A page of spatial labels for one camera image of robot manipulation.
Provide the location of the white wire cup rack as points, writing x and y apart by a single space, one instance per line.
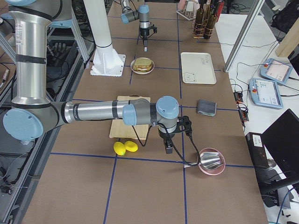
188 9

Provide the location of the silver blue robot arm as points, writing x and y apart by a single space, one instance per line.
32 114

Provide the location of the black computer box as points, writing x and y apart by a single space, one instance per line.
257 150

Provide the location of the orange black usb hub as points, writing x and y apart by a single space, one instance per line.
241 107

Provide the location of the aluminium frame post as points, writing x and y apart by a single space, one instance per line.
253 13

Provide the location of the blue teach pendant near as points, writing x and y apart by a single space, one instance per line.
265 93

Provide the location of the white round plate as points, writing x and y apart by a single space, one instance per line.
132 63

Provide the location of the bread slice under egg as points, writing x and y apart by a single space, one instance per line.
142 70

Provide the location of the bread slice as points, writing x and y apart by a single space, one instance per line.
143 63
142 70

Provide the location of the copper wire bottle rack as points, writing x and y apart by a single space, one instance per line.
204 29

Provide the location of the grey folded cloth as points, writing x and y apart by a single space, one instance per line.
206 107

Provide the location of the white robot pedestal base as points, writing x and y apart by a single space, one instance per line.
106 61

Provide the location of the yellow lemon outer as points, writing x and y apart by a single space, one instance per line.
119 148

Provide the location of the dark wine bottle right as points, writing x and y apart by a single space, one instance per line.
211 23

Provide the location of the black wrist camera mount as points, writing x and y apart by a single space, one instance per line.
184 125

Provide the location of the pink bowl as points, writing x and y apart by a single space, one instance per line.
216 171

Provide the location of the black monitor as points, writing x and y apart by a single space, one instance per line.
282 141

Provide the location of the blue teach pendant far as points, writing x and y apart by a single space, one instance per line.
276 70

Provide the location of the yellow lemon near board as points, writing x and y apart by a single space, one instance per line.
131 146

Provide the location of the cream bear tray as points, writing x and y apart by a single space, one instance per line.
197 68

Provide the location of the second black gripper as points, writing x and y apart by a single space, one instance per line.
144 32

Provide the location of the blue teach pendant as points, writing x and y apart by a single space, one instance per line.
276 70
265 93

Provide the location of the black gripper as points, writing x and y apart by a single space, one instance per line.
166 136

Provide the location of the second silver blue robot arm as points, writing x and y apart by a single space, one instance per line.
142 15

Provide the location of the dark wine bottle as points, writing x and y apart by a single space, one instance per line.
200 15
211 23

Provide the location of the wooden cutting board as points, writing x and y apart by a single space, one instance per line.
120 130

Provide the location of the metal scoop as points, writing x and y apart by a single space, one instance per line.
208 161

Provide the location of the dark wine bottle left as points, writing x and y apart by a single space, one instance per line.
200 15

